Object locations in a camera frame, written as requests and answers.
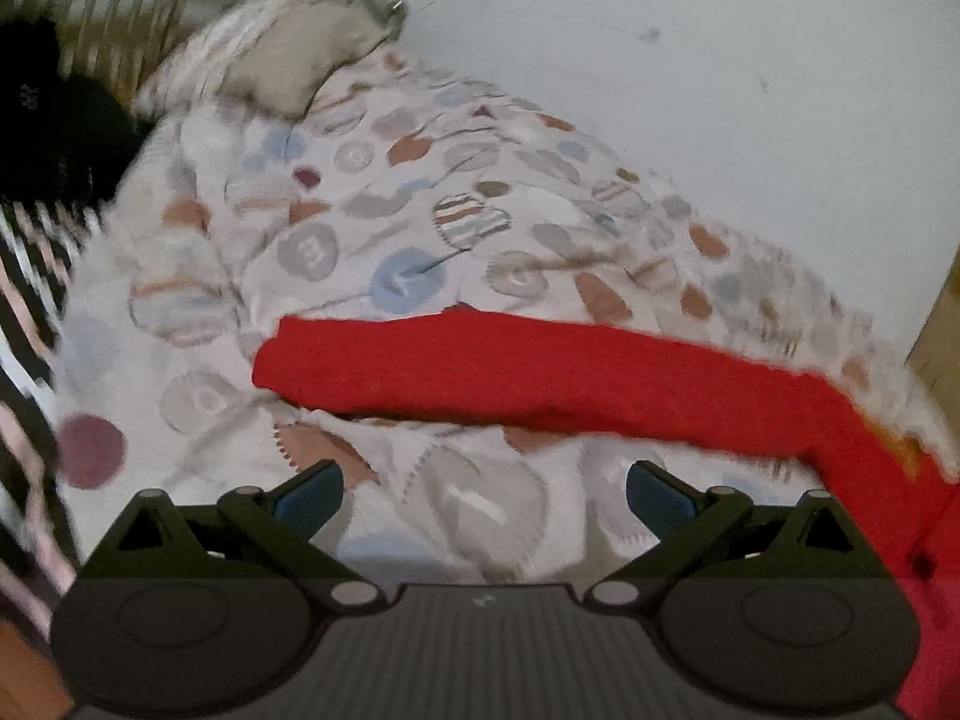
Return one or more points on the patterned white duvet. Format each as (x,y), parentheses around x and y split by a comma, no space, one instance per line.
(407,191)

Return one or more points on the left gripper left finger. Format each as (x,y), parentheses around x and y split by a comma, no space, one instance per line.
(276,528)

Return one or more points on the black white striped bedsheet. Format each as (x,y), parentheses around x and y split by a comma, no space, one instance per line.
(39,557)

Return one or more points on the red long-sleeve dress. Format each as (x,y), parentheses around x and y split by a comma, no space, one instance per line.
(564,378)

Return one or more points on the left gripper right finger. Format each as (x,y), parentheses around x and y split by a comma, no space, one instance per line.
(695,528)

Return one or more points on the beige patterned pillow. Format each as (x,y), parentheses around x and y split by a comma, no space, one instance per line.
(273,54)

